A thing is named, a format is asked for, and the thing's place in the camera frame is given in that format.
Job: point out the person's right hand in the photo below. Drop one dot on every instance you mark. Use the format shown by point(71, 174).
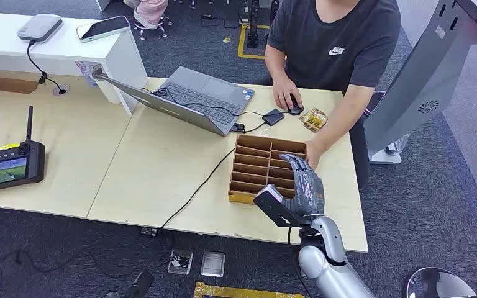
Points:
point(284, 92)

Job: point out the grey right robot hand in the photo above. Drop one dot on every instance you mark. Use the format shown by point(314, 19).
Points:
point(308, 189)

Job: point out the person's left hand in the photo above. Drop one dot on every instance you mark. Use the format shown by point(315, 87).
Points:
point(314, 153)

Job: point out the person's right forearm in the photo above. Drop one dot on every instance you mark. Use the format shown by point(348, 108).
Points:
point(275, 63)

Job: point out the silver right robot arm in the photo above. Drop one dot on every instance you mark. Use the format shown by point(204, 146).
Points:
point(329, 263)

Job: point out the person's left forearm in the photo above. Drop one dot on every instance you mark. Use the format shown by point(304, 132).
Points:
point(345, 113)

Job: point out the brown cardboard card organizer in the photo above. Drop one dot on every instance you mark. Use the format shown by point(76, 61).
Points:
point(255, 164)

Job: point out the person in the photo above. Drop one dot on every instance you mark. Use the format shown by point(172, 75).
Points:
point(150, 10)
point(329, 33)

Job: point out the black computer mouse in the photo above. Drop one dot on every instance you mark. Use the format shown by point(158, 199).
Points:
point(296, 107)

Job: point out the black usb hub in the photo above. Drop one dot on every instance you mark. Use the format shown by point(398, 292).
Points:
point(273, 117)

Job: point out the yellow snack packet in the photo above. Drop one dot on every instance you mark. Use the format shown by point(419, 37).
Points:
point(313, 119)

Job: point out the black upright stand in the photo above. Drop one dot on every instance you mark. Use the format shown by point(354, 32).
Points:
point(253, 28)

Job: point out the grey laptop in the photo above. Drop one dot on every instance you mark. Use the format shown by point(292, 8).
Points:
point(205, 92)

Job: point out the metal floor plate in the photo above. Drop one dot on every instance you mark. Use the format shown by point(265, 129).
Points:
point(213, 264)

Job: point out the grey kiosk stand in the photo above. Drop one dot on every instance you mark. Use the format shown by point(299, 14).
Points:
point(419, 74)

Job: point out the floor socket box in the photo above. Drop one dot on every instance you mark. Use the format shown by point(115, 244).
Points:
point(180, 262)

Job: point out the round chrome base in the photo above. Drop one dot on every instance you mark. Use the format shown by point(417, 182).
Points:
point(432, 284)

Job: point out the stool base with castors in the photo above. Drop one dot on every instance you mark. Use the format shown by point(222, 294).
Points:
point(143, 28)

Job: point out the smartphone with pale case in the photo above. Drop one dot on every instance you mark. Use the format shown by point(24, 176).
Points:
point(103, 28)

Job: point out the black floor device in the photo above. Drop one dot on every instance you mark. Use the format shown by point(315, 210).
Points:
point(139, 284)

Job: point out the white raised counter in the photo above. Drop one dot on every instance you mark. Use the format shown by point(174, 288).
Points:
point(57, 51)

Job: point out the grey flat device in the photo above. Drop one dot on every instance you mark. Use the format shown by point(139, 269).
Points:
point(39, 27)

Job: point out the brown cardboard piece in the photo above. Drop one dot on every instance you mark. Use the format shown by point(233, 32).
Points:
point(13, 85)

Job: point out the black remote controller with antennas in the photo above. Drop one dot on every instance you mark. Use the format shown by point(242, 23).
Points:
point(10, 164)

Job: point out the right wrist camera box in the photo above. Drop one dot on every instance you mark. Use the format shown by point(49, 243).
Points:
point(275, 207)

